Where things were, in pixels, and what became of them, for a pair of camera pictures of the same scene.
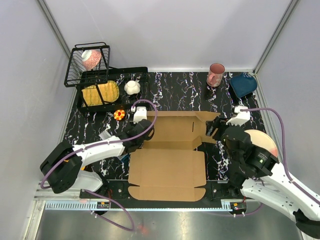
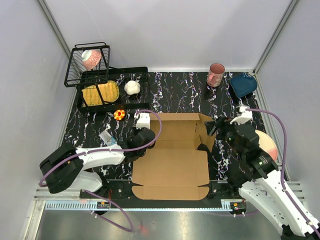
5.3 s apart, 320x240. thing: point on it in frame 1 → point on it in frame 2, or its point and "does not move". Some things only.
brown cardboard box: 169,167 does not move
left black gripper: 133,126 → 137,130
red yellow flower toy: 119,114 does not move
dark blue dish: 243,84 does not move
